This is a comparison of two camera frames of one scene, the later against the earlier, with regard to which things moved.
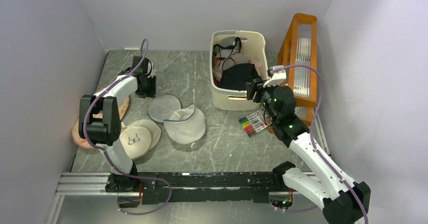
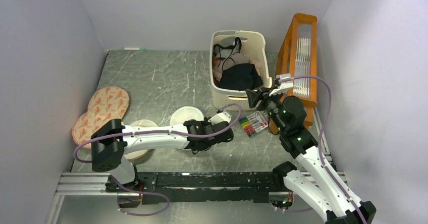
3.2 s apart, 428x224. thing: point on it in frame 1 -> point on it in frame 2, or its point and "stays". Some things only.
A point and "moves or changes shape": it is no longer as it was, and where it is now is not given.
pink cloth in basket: [217, 61] stays
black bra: [235, 77] stays
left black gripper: [152, 92] -> [214, 123]
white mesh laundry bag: [183, 125] moves or changes shape
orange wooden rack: [299, 48] stays
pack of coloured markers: [254, 122] stays
